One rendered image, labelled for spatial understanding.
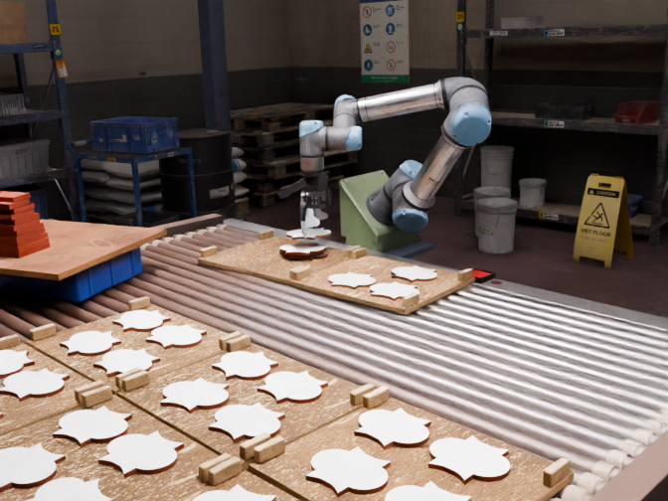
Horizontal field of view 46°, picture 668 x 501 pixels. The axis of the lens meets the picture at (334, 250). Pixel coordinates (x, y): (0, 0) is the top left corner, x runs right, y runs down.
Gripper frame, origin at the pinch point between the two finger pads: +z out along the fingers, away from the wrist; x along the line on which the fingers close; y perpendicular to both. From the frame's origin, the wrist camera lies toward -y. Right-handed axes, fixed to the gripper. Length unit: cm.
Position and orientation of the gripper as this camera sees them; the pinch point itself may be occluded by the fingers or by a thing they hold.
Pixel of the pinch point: (307, 231)
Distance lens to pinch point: 253.6
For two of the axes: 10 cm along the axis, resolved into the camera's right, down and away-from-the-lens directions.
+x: 2.6, -2.7, 9.3
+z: 0.2, 9.6, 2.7
